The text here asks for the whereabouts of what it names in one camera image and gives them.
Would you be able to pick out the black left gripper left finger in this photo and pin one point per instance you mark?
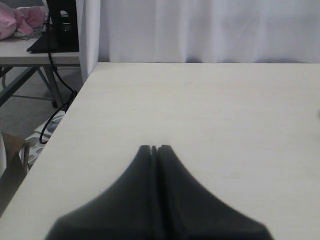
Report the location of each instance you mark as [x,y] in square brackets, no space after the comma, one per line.
[122,212]

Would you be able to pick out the pink plush fabric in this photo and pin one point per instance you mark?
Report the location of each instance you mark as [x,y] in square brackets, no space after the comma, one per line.
[22,20]

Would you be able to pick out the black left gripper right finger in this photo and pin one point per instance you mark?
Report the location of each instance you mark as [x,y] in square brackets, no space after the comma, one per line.
[191,212]

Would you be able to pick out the grey side table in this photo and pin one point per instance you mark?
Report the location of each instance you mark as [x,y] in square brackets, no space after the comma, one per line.
[13,53]

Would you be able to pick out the white backdrop curtain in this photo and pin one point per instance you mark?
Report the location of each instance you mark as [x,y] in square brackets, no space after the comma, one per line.
[197,31]

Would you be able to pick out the black device on side table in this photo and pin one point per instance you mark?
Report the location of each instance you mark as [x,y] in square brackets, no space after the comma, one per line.
[62,34]

